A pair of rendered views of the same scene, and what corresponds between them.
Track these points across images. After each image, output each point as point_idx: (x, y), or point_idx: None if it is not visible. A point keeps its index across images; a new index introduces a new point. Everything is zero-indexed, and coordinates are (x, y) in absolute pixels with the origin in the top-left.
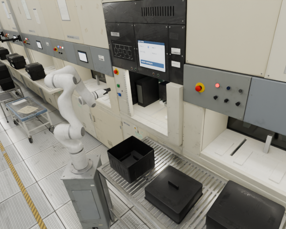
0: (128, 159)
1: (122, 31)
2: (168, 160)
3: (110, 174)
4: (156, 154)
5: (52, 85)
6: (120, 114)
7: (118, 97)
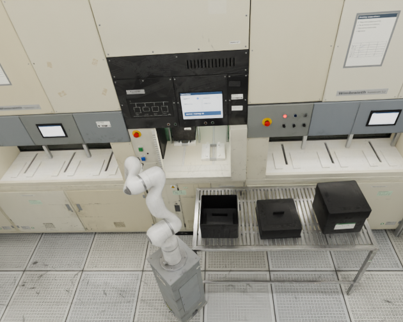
0: (209, 220)
1: (151, 87)
2: (242, 197)
3: (212, 243)
4: None
5: (144, 190)
6: None
7: None
